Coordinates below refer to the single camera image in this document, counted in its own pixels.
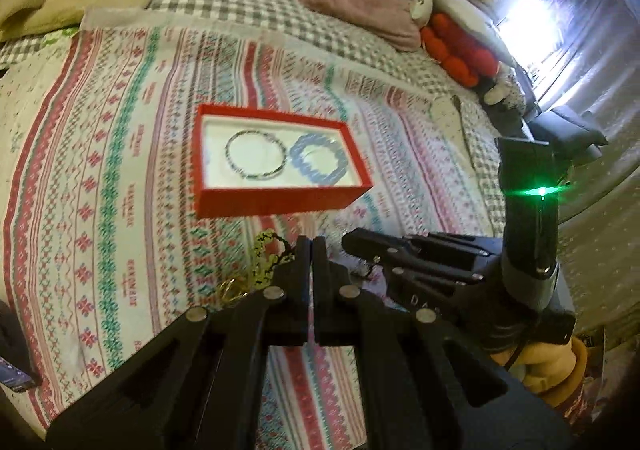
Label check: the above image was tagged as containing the yellow green beaded bracelet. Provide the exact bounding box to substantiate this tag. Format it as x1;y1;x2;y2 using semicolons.
246;228;296;289

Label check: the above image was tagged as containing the red jewelry box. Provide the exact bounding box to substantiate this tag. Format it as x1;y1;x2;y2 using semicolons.
192;104;372;218

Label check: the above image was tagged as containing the right hand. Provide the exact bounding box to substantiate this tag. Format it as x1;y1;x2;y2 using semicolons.
514;337;588;408

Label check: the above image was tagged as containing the red white plush toy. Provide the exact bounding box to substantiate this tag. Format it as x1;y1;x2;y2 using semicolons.
420;0;523;107

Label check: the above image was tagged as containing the grey checked bed sheet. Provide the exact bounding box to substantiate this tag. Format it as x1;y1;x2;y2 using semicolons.
0;0;526;226

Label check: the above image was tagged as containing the light blue beaded bracelet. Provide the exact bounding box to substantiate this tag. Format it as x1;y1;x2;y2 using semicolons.
285;131;350;185

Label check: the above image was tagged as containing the dark beaded bracelet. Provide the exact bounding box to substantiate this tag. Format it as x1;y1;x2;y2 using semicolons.
223;129;289;182

